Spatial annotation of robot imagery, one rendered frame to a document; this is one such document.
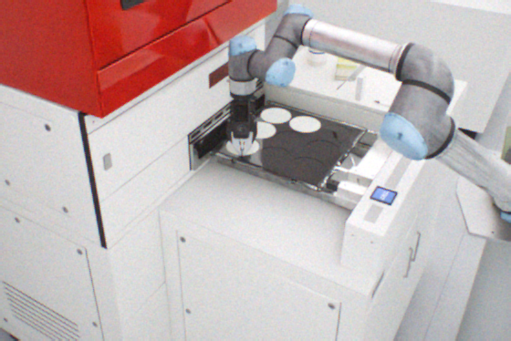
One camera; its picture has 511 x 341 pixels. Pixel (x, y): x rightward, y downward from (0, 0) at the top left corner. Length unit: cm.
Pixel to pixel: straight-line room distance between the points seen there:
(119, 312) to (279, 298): 46
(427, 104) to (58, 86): 81
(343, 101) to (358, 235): 61
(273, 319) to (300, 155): 47
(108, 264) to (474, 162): 95
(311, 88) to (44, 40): 96
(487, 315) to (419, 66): 101
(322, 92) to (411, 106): 66
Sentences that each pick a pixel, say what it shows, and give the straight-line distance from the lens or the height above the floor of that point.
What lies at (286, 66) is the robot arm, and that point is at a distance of 141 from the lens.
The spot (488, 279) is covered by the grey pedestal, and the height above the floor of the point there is 52.
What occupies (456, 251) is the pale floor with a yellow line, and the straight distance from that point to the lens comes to 281.
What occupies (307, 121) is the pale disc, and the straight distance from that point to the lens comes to 183.
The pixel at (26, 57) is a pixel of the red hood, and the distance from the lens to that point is 134.
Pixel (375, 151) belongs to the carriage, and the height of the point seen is 88.
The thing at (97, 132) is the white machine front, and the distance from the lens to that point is 131.
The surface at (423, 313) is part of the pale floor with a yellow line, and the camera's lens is 250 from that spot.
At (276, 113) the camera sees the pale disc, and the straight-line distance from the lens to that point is 187.
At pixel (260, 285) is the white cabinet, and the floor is 69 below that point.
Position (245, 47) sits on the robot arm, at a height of 126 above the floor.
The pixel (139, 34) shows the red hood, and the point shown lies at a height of 137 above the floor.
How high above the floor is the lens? 184
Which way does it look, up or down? 31 degrees down
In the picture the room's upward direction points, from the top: straight up
